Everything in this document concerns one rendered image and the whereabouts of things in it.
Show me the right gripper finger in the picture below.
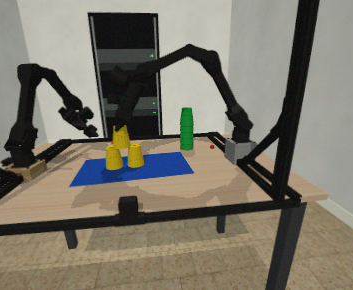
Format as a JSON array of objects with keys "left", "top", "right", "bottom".
[{"left": 114, "top": 116, "right": 128, "bottom": 132}]

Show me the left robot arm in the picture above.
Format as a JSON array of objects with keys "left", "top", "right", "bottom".
[{"left": 4, "top": 63, "right": 94, "bottom": 168}]

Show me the blue mat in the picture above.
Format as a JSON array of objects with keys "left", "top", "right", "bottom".
[{"left": 69, "top": 152, "right": 194, "bottom": 187}]

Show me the yellow cup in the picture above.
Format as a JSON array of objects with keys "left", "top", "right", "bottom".
[
  {"left": 113, "top": 125, "right": 131, "bottom": 149},
  {"left": 128, "top": 144, "right": 144, "bottom": 168},
  {"left": 106, "top": 146, "right": 123, "bottom": 170}
]

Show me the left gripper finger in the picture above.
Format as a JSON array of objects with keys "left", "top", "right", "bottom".
[
  {"left": 68, "top": 112, "right": 87, "bottom": 128},
  {"left": 86, "top": 126, "right": 99, "bottom": 138}
]

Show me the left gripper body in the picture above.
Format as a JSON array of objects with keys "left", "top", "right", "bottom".
[{"left": 63, "top": 109, "right": 93, "bottom": 135}]

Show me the green cup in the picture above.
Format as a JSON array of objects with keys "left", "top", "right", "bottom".
[
  {"left": 180, "top": 132, "right": 194, "bottom": 139},
  {"left": 180, "top": 107, "right": 194, "bottom": 126},
  {"left": 180, "top": 138, "right": 194, "bottom": 145},
  {"left": 180, "top": 126, "right": 194, "bottom": 133},
  {"left": 180, "top": 144, "right": 193, "bottom": 150}
]

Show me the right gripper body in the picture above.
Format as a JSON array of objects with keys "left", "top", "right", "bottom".
[{"left": 115, "top": 91, "right": 139, "bottom": 122}]

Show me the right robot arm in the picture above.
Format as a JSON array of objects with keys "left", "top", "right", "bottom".
[{"left": 107, "top": 44, "right": 253, "bottom": 143}]

